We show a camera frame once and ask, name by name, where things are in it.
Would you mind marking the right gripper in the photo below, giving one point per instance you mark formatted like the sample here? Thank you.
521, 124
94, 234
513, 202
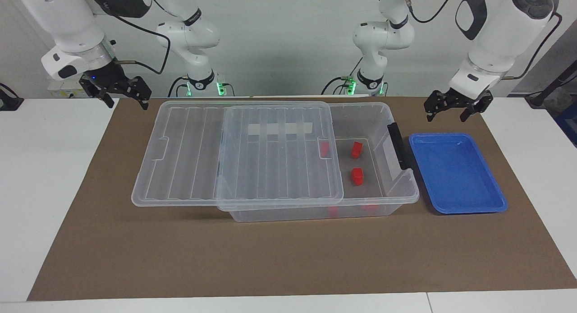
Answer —
104, 76

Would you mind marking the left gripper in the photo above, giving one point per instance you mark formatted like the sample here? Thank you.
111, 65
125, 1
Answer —
460, 99

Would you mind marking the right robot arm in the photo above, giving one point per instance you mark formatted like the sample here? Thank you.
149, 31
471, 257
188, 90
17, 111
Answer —
67, 20

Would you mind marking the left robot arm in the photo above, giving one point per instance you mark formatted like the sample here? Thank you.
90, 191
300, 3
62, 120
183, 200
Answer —
496, 33

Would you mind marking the black box latch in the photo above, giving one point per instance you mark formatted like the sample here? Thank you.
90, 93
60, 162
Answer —
399, 144

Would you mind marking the clear plastic box lid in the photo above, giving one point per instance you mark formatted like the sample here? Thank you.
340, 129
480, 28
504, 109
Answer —
180, 168

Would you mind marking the red block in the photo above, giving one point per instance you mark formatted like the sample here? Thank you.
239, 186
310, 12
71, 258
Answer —
357, 177
324, 149
356, 150

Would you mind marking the clear plastic storage box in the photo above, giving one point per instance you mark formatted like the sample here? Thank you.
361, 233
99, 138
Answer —
383, 191

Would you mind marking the white power strip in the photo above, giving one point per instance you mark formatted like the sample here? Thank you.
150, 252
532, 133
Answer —
61, 90

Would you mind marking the blue plastic tray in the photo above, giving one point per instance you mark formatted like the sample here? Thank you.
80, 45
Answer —
455, 173

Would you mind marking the black stand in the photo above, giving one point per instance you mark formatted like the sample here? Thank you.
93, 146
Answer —
9, 102
552, 85

